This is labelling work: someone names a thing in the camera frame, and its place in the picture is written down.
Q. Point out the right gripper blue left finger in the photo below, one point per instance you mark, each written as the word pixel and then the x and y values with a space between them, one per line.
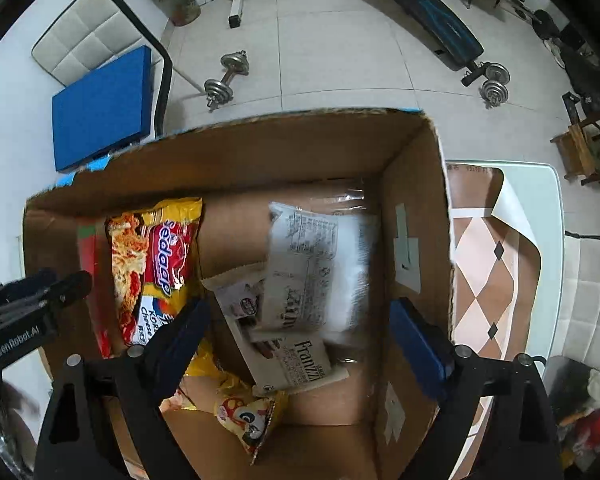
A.
pixel 77 440

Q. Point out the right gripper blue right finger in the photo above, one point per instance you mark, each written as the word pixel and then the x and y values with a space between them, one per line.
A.
pixel 520 441

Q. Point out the yellow panda snack bag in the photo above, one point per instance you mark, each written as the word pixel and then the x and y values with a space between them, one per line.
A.
pixel 207 387

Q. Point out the yellow Sedaap noodle packet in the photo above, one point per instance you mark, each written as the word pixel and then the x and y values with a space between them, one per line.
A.
pixel 152 265

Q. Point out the white Franzzi cookie packet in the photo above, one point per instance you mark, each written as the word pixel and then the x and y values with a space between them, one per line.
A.
pixel 277 359

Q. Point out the grey white wafer packet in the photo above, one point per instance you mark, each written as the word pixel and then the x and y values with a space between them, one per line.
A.
pixel 317 274

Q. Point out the red white long snack packet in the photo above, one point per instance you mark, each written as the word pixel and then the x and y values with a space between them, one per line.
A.
pixel 94 253

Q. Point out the white padded chair right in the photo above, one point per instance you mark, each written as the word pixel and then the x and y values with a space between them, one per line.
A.
pixel 577 334

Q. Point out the checkered pink brown tablecloth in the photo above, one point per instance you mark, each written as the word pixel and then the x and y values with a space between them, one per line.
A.
pixel 497 263

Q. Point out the white padded chair blue cushion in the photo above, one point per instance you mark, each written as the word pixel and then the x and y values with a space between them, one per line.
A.
pixel 115 78

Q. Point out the cardboard box with blue print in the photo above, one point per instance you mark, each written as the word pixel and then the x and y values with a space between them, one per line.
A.
pixel 387 163

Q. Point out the chrome dumbbell on floor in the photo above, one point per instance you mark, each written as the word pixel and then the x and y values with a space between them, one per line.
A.
pixel 218 91

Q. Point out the small wooden stool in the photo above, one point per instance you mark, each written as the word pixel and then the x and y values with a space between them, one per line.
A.
pixel 579 151

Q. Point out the chrome dumbbell near bench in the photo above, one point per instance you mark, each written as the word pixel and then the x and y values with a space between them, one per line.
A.
pixel 493 90

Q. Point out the black blue sit-up bench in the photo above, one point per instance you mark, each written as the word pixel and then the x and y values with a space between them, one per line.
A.
pixel 447 28

